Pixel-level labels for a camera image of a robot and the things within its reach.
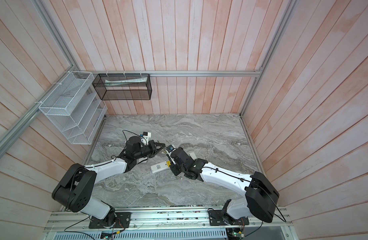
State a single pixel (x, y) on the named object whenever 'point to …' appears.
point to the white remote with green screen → (159, 167)
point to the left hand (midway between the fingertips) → (166, 147)
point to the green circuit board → (107, 235)
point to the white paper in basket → (117, 82)
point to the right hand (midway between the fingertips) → (173, 162)
